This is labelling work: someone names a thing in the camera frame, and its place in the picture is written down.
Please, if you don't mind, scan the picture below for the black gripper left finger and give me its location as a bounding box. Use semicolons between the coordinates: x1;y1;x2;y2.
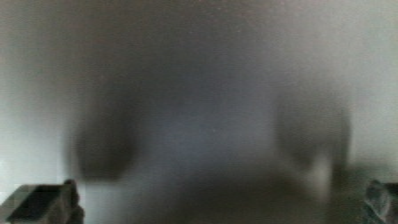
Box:
0;179;85;224

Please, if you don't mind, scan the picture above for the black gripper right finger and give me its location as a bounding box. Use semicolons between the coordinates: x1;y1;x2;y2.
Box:
362;180;398;224

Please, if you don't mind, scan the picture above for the white cabinet body box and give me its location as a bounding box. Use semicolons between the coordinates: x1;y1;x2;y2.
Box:
0;0;398;224

